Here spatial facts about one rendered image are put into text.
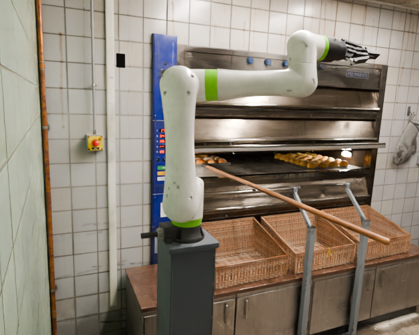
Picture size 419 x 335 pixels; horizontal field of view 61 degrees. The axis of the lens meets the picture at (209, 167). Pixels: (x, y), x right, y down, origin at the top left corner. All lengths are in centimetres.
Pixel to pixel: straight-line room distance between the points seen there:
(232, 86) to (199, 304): 86
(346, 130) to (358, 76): 47
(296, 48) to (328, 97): 182
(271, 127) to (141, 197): 112
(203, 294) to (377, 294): 197
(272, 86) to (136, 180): 141
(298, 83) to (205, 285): 85
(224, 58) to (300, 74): 136
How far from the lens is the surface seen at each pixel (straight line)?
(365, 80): 343
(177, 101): 116
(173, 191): 120
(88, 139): 231
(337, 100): 320
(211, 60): 260
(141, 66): 243
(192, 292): 149
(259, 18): 279
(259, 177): 284
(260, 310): 256
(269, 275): 254
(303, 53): 135
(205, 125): 258
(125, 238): 258
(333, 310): 298
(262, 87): 133
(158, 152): 244
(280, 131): 287
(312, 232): 247
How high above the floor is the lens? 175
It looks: 11 degrees down
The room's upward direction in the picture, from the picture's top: 2 degrees clockwise
